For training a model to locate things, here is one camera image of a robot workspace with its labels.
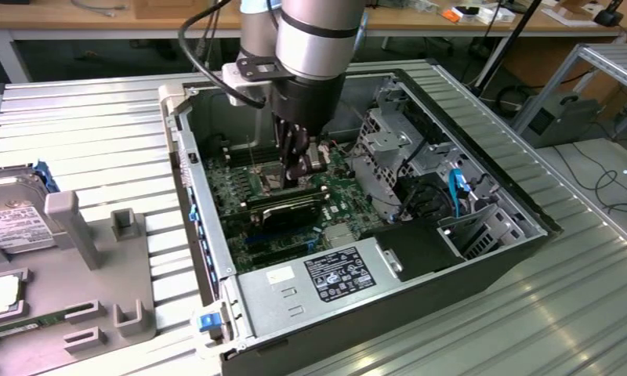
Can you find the black open PC case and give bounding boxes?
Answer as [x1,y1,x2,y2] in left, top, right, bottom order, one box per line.
[157,68,563,376]

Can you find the metal drive cage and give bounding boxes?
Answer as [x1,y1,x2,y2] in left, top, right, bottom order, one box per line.
[352,107,451,204]

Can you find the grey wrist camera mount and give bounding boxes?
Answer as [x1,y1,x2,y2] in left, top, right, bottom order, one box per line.
[220,57,293,107]

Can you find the hard disk with label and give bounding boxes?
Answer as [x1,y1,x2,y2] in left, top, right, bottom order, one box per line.
[0,167,58,254]

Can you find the thin metal locking lever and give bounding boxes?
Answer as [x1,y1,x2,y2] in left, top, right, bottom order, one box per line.
[245,134,257,175]

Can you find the grey machine with handle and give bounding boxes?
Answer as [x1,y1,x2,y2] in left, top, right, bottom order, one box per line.
[524,93,616,149]

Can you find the blue expansion slot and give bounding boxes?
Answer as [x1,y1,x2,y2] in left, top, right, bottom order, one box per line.
[244,233,293,244]

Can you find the black desk device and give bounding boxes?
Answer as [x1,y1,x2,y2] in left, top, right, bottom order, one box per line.
[591,0,627,27]

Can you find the metal disk bay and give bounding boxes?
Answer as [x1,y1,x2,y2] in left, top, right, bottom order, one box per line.
[438,203,547,262]

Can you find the green graphics card black fan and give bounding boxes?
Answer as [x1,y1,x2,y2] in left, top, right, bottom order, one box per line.
[223,194,324,239]

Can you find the green motherboard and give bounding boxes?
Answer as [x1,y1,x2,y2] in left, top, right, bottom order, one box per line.
[203,139,394,275]

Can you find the black RAM slot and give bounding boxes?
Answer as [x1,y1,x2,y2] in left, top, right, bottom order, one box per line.
[225,144,279,157]
[228,149,281,161]
[244,185,325,205]
[229,154,283,166]
[224,139,279,152]

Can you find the silver chipset heatsink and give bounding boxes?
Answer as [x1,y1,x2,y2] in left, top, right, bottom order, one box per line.
[321,225,357,247]

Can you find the grey power supply unit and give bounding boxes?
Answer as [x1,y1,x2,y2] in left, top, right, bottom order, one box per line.
[237,237,404,338]

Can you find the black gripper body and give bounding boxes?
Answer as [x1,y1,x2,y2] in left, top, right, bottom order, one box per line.
[271,74,345,132]

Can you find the black wire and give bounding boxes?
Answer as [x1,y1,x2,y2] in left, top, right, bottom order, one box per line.
[396,178,459,225]

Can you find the blue case latch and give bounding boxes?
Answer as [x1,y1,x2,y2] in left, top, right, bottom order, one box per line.
[196,313,224,334]

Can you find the black stand pole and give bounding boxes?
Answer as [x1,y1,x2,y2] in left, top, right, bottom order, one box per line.
[471,0,546,90]

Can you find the black plastic shroud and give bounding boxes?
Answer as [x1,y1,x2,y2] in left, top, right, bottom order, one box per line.
[363,217,470,281]

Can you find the green RAM stick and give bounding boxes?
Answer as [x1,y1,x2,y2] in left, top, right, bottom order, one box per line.
[0,311,66,338]
[248,191,329,209]

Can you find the blue wire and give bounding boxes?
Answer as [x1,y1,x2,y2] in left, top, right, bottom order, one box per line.
[448,167,475,219]

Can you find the orange and white box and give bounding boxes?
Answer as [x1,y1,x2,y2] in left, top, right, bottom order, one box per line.
[442,5,483,24]

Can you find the long black expansion slot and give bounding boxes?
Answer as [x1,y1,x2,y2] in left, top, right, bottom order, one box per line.
[253,248,307,267]

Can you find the wooden desk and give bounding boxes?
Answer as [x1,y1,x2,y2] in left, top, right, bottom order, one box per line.
[0,0,627,41]

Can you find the aluminium profile frame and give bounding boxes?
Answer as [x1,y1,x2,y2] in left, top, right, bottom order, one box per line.
[508,42,627,152]

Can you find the CPU socket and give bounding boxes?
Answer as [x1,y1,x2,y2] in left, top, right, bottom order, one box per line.
[255,162,293,197]

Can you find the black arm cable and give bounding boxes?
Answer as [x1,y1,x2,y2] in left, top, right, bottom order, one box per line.
[179,0,268,110]

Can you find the grey parts rack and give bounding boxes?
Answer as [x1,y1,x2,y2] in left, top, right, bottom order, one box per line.
[0,166,161,376]

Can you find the blue disk caddy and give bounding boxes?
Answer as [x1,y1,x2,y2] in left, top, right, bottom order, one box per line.
[29,159,62,195]

